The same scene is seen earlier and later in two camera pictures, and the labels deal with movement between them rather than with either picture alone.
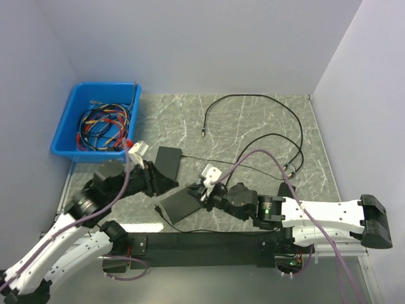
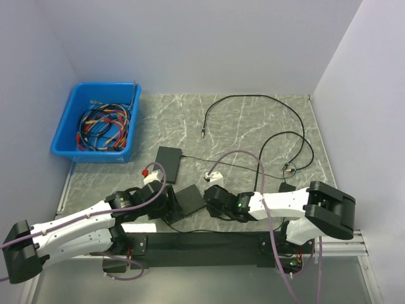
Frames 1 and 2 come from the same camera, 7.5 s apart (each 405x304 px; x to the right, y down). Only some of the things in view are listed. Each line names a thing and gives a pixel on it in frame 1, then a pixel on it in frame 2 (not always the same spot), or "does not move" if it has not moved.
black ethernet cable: [273, 98] does not move
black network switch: [181, 205] does not move
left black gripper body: [143, 179] -> [166, 208]
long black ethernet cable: [290, 175] -> [288, 170]
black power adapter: [284, 190] does not move
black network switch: [168, 161] does not move
